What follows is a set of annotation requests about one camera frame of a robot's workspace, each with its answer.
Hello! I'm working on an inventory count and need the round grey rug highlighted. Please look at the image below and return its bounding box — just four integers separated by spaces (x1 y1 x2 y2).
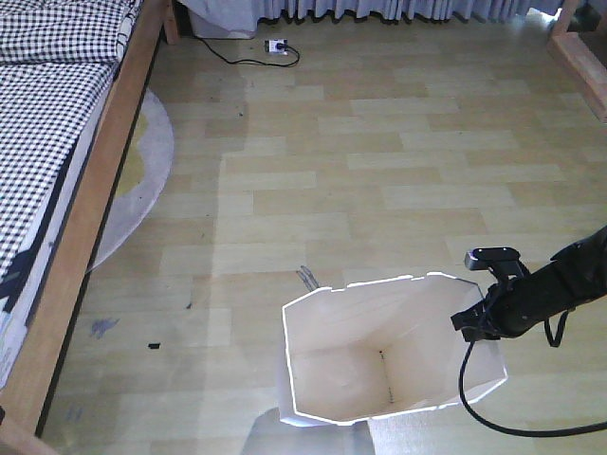
88 89 175 270

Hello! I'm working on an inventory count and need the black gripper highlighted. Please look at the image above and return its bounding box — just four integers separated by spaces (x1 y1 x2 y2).
451 269 545 341

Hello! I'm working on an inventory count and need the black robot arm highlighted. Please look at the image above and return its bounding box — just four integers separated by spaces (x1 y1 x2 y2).
451 227 606 341

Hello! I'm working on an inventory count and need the black power cord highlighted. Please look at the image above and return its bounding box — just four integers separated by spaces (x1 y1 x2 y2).
192 33 301 68

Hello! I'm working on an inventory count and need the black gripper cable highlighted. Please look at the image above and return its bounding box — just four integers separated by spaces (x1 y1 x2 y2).
457 338 607 436

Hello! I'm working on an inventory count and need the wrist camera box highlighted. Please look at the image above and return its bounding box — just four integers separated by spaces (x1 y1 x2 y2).
464 246 520 271

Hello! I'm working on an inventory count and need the checkered black white bedding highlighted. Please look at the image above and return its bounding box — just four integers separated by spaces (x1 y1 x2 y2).
1 1 142 377

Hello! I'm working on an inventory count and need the wooden bed frame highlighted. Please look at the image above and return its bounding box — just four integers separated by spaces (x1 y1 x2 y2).
1 1 178 454

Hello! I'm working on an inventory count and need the white trash bin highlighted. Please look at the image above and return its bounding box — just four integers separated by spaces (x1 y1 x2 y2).
277 272 482 427

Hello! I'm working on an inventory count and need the grey pleated curtain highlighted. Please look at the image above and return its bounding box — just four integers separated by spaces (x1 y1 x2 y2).
181 0 562 39

